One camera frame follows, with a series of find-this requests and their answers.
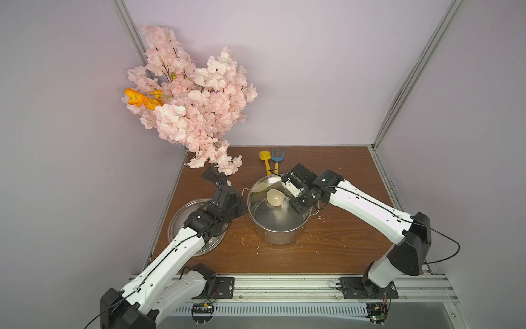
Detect steel pot lid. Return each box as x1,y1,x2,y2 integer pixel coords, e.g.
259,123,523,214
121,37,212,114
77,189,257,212
167,198,233,256

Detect stainless steel pot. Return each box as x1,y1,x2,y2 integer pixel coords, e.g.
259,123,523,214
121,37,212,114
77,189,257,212
247,175,314,245

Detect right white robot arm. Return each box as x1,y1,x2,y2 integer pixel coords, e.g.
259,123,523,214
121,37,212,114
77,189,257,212
282,164,431,295

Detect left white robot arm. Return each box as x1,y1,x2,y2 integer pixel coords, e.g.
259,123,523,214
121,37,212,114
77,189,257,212
99,182,247,328

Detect blue toy fork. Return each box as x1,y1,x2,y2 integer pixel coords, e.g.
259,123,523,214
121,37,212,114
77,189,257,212
271,149,284,175

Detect yellow toy spatula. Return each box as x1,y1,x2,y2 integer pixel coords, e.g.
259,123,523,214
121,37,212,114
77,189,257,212
259,151,272,175

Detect left circuit board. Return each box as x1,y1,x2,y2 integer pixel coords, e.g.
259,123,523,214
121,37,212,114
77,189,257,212
190,302,215,326

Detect circuit board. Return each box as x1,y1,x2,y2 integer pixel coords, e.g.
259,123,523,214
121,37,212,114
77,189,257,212
365,303,388,326
190,302,215,326

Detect pink cherry blossom tree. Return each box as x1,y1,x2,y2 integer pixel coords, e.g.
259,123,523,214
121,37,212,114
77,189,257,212
121,26,258,176

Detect orange artificial flower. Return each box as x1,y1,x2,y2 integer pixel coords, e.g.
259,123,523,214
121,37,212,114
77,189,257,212
125,89,163,110

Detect right circuit board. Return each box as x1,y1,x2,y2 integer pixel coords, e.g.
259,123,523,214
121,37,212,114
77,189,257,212
365,303,388,326

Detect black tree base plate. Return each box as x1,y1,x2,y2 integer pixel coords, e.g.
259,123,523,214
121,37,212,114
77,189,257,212
201,167,229,186

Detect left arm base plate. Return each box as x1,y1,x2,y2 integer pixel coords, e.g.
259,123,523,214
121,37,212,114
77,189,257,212
199,276,235,300

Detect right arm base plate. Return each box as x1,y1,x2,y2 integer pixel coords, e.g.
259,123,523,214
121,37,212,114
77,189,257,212
335,276,399,300

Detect aluminium frame rail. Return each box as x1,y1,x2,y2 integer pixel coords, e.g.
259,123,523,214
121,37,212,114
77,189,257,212
131,273,459,304

